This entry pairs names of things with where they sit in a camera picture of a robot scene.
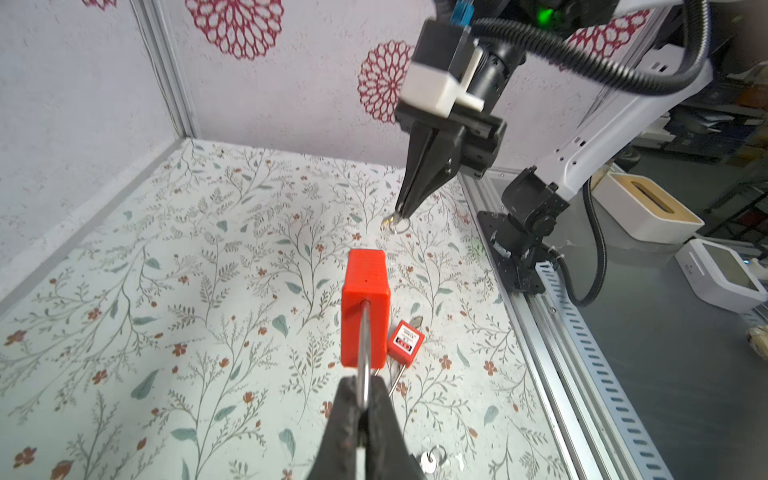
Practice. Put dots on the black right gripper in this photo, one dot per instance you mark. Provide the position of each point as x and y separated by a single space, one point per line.
466 140

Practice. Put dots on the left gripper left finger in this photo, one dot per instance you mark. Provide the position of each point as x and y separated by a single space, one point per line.
337 453

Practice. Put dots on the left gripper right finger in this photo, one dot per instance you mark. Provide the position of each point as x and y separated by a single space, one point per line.
386 453

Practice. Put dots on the red padlock with warning label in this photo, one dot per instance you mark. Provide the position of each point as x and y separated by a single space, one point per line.
404 345

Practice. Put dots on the red padlock with property label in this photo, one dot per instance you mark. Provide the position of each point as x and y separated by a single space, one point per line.
364 318

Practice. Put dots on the black padlock key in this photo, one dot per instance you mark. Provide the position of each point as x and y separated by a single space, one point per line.
433 460

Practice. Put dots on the white box with wooden top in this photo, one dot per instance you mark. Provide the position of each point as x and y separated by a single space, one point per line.
646 211

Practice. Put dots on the white device with screen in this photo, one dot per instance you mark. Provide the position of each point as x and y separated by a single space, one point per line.
719 276

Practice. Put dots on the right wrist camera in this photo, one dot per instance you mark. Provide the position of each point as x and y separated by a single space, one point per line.
443 64

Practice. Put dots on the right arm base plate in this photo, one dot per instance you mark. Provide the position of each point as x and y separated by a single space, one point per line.
516 250

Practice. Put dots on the aluminium front rail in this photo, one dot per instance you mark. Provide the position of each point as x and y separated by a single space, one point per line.
597 430

